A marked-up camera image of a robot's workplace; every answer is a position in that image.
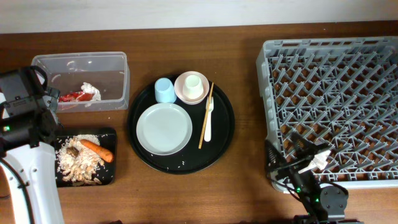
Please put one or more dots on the red snack wrapper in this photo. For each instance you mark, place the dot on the red snack wrapper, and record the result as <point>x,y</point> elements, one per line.
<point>76,96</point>

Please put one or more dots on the round black tray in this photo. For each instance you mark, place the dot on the round black tray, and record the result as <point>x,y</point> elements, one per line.
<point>191,158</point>

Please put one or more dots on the light blue cup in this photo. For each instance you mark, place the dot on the light blue cup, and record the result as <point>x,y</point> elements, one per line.
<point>164,91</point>

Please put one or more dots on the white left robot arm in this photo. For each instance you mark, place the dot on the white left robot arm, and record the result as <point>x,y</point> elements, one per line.
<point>30,174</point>

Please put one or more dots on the orange carrot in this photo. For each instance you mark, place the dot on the orange carrot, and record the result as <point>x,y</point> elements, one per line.
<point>104,153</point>

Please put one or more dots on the white tissue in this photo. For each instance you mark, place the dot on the white tissue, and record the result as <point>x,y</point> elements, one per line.
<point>89,88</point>

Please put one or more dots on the pink bowl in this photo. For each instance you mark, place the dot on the pink bowl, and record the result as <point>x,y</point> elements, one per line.
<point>178,87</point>

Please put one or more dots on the brown pine cone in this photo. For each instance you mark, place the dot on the brown pine cone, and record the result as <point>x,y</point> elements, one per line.
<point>74,152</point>

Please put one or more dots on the white cup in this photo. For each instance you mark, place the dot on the white cup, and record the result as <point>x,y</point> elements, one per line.
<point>193,87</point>

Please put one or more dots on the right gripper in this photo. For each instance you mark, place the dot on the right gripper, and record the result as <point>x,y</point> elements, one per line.
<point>291,167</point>

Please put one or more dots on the white plastic fork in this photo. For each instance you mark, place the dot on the white plastic fork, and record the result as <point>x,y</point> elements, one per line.
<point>207,136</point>

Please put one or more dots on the wooden chopstick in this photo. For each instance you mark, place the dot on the wooden chopstick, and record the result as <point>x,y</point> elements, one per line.
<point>206,116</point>

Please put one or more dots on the rice and nutshell pile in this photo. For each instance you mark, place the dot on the rice and nutshell pile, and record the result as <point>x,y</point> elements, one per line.
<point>82,170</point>

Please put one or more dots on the rectangular black tray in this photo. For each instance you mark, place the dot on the rectangular black tray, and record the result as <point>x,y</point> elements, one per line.
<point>107,139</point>

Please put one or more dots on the grey round plate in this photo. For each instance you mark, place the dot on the grey round plate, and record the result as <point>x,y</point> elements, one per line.
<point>164,129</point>

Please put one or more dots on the clear plastic bin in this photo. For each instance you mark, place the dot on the clear plastic bin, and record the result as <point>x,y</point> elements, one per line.
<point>106,71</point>

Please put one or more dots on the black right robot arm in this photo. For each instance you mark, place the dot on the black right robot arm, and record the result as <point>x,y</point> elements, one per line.
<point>323,204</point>

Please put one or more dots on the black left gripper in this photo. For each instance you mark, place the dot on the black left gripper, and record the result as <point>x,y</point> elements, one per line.
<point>53,99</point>

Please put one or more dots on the grey dishwasher rack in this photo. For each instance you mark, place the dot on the grey dishwasher rack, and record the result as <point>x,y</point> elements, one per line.
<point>342,92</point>

